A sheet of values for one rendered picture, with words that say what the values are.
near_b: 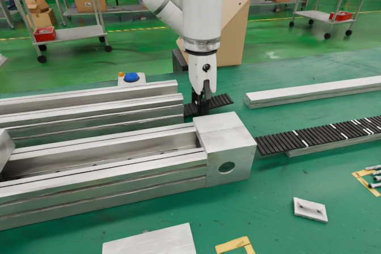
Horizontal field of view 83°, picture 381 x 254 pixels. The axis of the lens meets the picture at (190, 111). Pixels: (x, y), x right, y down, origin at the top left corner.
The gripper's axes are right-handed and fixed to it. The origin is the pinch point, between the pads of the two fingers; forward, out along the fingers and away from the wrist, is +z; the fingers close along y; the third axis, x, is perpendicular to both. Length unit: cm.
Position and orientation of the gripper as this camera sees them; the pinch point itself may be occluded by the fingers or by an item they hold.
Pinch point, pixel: (199, 103)
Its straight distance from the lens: 59.3
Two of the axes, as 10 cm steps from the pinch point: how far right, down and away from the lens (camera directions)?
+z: 0.0, 8.1, 5.8
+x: -9.7, 1.4, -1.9
